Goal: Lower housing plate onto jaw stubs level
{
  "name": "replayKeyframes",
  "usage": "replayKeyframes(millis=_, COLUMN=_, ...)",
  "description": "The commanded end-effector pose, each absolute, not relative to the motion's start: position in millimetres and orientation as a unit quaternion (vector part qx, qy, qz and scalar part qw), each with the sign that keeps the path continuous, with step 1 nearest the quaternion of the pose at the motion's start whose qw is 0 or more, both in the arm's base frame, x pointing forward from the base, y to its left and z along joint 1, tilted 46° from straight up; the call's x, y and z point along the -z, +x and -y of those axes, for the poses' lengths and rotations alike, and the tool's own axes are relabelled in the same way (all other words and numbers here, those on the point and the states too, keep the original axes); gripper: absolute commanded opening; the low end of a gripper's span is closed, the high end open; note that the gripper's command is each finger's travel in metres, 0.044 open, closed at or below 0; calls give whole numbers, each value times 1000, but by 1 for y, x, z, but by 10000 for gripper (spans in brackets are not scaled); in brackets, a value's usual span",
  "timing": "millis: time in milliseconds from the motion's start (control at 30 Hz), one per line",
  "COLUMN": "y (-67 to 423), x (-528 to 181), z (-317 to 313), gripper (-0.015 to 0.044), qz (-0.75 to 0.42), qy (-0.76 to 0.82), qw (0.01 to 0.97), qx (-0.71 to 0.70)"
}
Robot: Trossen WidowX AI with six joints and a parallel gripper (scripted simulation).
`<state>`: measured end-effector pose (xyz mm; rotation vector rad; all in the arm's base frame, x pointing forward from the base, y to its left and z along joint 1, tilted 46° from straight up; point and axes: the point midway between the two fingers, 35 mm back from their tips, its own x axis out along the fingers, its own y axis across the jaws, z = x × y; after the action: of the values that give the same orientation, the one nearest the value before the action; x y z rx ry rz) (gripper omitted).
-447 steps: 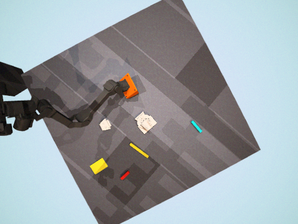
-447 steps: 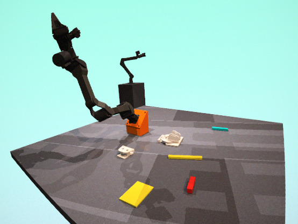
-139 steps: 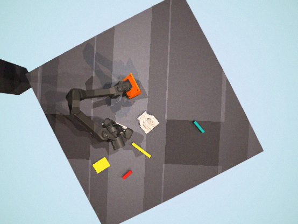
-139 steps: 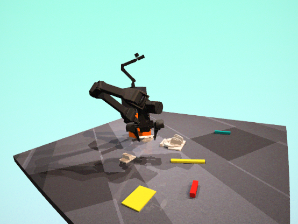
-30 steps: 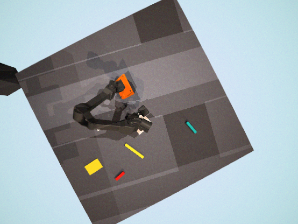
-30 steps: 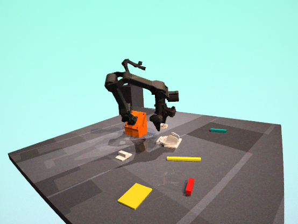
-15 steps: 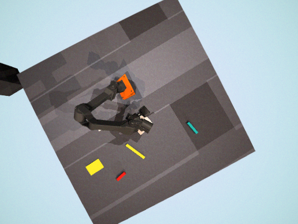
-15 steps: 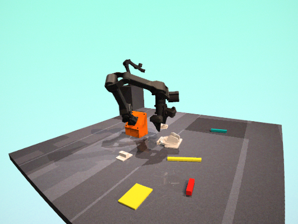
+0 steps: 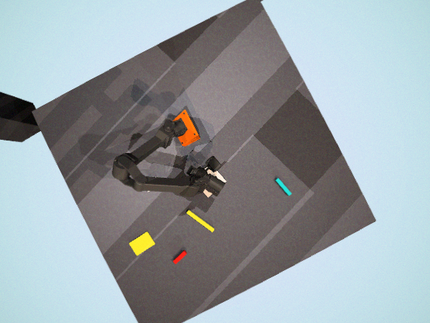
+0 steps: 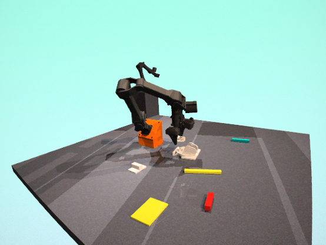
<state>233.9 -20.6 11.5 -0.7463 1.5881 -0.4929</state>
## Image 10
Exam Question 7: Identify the yellow flat plate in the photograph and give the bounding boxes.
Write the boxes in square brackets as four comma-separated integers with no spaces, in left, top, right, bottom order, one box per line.
[131,198,168,226]

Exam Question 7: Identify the yellow flat bar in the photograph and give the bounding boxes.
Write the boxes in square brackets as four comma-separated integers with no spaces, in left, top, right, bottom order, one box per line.
[185,169,221,174]

